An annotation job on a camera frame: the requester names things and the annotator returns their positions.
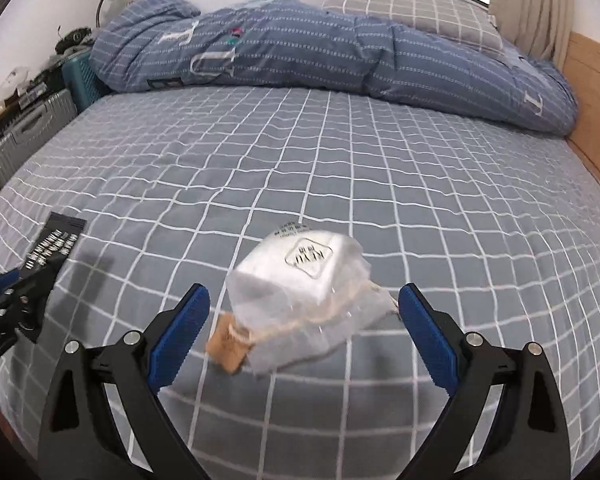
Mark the black sachet packet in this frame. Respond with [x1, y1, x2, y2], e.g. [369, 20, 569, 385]
[14, 212, 86, 342]

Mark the clear bag with tag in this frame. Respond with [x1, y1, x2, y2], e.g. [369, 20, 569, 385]
[206, 223, 396, 375]

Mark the grey suitcase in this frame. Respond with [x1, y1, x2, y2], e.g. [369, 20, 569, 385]
[0, 89, 78, 191]

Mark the grey checked bed sheet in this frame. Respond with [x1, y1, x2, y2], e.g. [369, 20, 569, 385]
[0, 87, 600, 479]

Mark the teal suitcase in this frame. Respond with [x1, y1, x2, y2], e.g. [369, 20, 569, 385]
[61, 50, 112, 113]

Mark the blue striped duvet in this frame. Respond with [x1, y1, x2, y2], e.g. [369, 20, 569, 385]
[90, 0, 578, 136]

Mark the wooden headboard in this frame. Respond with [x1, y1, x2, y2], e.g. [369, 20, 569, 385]
[564, 32, 600, 184]

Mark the grey checked pillow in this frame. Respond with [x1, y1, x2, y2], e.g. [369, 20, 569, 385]
[322, 0, 504, 58]

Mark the beige curtain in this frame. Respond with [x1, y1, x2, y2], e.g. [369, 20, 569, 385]
[489, 0, 573, 68]

